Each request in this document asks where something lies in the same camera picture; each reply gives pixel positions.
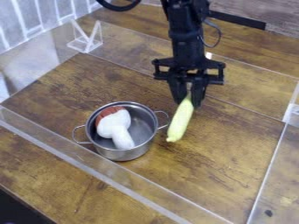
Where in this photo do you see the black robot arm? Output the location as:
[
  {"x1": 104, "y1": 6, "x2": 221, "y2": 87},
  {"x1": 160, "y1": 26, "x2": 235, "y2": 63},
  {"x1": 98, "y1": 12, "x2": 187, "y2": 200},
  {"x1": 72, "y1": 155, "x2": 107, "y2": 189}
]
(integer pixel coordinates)
[{"x1": 152, "y1": 0, "x2": 226, "y2": 108}]

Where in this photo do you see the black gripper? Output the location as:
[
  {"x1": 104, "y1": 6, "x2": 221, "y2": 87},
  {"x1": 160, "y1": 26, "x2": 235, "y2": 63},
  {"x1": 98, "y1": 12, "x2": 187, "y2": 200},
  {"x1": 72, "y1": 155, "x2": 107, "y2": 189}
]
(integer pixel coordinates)
[{"x1": 152, "y1": 34, "x2": 226, "y2": 108}]

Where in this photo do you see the stainless steel pot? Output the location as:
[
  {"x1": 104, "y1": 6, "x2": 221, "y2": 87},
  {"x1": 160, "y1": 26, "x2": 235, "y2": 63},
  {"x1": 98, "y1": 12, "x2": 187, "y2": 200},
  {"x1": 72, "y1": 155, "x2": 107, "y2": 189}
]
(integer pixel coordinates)
[{"x1": 72, "y1": 101, "x2": 170, "y2": 161}]

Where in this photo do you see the clear acrylic triangle stand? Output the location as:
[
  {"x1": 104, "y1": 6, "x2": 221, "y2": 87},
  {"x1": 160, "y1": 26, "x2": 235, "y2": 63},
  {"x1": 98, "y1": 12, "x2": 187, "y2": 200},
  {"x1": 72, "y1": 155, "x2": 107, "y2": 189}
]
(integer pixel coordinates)
[{"x1": 67, "y1": 20, "x2": 103, "y2": 53}]

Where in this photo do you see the black cable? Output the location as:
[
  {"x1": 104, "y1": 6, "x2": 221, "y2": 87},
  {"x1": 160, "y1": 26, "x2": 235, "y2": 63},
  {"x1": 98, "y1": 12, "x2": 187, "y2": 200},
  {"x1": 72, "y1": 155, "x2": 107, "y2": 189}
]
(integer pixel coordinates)
[{"x1": 95, "y1": 0, "x2": 223, "y2": 49}]

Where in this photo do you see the black strip on wall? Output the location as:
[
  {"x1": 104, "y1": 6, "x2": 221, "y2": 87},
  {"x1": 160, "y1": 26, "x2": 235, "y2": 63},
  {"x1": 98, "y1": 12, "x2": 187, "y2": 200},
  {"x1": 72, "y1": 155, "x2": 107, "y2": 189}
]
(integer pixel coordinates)
[{"x1": 210, "y1": 10, "x2": 267, "y2": 30}]

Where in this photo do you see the plush mushroom toy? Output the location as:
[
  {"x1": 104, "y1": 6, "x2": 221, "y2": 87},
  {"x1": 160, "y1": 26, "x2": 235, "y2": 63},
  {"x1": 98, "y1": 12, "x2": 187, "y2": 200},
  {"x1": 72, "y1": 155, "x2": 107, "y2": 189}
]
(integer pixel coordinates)
[{"x1": 96, "y1": 106, "x2": 135, "y2": 150}]

